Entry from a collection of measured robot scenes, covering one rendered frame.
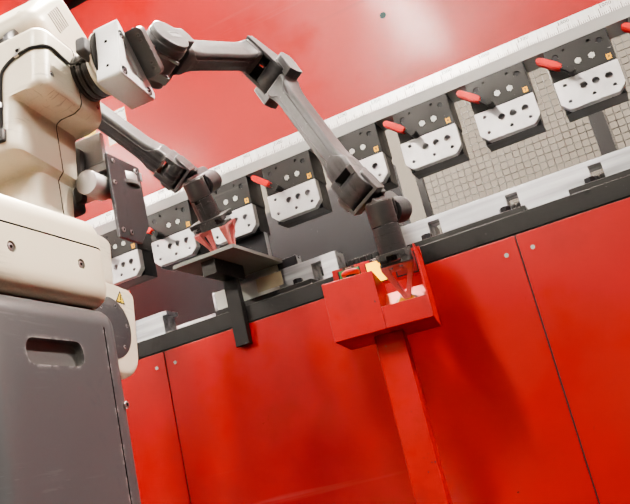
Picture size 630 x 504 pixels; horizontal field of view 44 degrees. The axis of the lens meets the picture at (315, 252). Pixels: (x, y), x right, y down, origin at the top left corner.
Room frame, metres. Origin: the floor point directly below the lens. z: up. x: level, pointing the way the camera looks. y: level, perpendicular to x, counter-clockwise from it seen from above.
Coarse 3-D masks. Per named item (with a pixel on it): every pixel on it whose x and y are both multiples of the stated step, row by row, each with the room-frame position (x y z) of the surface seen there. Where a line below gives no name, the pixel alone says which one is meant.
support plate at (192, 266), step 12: (216, 252) 1.82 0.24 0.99; (228, 252) 1.84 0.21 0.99; (240, 252) 1.86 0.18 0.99; (252, 252) 1.89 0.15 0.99; (180, 264) 1.86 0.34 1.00; (192, 264) 1.86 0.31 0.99; (240, 264) 1.97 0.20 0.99; (252, 264) 1.99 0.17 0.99; (264, 264) 2.02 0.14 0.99; (276, 264) 2.05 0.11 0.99
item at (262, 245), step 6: (258, 234) 2.08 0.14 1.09; (264, 234) 2.07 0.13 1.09; (240, 240) 2.10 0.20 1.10; (246, 240) 2.09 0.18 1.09; (252, 240) 2.08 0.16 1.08; (258, 240) 2.08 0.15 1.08; (264, 240) 2.07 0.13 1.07; (246, 246) 2.09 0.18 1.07; (252, 246) 2.08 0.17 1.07; (258, 246) 2.08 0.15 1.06; (264, 246) 2.07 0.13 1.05; (264, 252) 2.07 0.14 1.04; (270, 252) 2.08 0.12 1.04
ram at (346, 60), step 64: (128, 0) 2.14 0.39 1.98; (192, 0) 2.06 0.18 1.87; (256, 0) 1.98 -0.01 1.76; (320, 0) 1.91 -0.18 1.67; (384, 0) 1.85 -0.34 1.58; (448, 0) 1.79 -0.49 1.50; (512, 0) 1.73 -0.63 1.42; (576, 0) 1.68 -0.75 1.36; (320, 64) 1.93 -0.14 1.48; (384, 64) 1.87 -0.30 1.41; (448, 64) 1.81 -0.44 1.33; (512, 64) 1.75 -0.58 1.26; (192, 128) 2.09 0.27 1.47; (256, 128) 2.02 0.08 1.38; (384, 128) 1.95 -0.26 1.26
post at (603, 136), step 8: (600, 112) 2.39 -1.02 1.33; (592, 120) 2.41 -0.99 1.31; (600, 120) 2.40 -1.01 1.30; (592, 128) 2.41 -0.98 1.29; (600, 128) 2.40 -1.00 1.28; (608, 128) 2.39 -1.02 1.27; (600, 136) 2.40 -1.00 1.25; (608, 136) 2.40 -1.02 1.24; (600, 144) 2.41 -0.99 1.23; (608, 144) 2.40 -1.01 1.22; (600, 152) 2.44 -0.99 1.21; (608, 152) 2.40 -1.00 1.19
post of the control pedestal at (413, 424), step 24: (384, 336) 1.54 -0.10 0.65; (384, 360) 1.55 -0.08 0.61; (408, 360) 1.54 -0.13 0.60; (408, 384) 1.54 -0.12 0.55; (408, 408) 1.54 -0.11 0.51; (408, 432) 1.54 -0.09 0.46; (432, 432) 1.58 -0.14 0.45; (408, 456) 1.55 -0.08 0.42; (432, 456) 1.54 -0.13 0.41; (432, 480) 1.54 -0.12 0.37
